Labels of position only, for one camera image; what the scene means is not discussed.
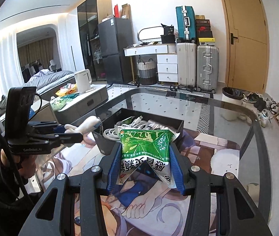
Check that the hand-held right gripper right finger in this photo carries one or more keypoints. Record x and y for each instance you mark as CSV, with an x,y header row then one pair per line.
x,y
176,169

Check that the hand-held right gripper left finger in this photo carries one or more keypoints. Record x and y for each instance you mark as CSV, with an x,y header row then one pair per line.
x,y
113,169

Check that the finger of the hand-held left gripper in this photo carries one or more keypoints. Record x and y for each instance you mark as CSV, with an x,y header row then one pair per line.
x,y
65,139
45,125

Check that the white plush toy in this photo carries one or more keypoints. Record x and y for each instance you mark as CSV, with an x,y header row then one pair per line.
x,y
85,126

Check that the black cardboard box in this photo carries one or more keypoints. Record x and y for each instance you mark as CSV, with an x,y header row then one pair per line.
x,y
105,145

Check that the green and white medicine packet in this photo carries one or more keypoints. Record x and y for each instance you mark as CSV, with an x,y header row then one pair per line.
x,y
144,142

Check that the person's left hand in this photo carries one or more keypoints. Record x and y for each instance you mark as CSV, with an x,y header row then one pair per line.
x,y
5,159

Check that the green snack packet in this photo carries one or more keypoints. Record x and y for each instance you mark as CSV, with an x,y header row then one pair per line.
x,y
62,102

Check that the printed desk mat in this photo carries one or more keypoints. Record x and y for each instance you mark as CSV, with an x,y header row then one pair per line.
x,y
203,157

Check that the grey side cabinet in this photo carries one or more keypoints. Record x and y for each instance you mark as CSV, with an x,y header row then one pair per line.
x,y
85,105

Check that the yellow snack packet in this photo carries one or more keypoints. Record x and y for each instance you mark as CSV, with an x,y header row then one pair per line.
x,y
66,91

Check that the bed with grey duvet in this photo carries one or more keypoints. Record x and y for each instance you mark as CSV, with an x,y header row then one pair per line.
x,y
53,78

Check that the clothes rack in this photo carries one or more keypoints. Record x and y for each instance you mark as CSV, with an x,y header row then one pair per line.
x,y
31,68

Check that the white electric kettle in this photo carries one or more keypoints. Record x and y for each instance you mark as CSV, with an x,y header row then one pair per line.
x,y
82,82

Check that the brown curtain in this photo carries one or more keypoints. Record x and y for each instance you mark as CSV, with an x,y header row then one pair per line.
x,y
41,51

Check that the white dotted rug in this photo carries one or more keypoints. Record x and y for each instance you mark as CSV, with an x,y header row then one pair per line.
x,y
154,98

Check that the trash bin with black liner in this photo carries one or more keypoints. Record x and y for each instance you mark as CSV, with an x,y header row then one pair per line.
x,y
231,103

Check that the woven laundry basket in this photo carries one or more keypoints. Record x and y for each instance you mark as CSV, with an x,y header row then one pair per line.
x,y
146,73

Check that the dark glass cabinet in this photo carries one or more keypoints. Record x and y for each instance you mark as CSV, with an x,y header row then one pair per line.
x,y
87,34

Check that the black refrigerator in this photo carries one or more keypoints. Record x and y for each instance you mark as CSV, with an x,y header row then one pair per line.
x,y
116,49

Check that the white suitcase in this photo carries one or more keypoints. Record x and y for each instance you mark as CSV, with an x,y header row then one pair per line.
x,y
186,65

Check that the white vanity desk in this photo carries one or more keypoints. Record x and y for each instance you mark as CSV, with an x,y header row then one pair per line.
x,y
167,64

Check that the silver suitcase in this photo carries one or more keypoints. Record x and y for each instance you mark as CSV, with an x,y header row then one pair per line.
x,y
207,67

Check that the pile of loose shoes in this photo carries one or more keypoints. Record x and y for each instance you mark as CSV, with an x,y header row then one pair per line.
x,y
262,105

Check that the black bag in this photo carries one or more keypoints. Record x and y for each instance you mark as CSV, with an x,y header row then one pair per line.
x,y
167,35

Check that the oval mirror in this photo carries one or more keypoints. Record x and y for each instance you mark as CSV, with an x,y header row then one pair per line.
x,y
150,34

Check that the red box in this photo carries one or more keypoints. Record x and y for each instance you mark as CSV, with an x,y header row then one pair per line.
x,y
116,11

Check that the brown cardboard box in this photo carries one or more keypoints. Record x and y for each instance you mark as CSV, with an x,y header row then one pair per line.
x,y
126,11

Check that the stack of shoe boxes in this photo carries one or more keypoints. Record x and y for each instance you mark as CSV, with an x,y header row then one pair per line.
x,y
204,30

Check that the wooden door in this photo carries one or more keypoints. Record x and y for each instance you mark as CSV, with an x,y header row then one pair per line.
x,y
247,41

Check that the teal suitcase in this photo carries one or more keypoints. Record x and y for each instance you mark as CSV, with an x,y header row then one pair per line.
x,y
185,23

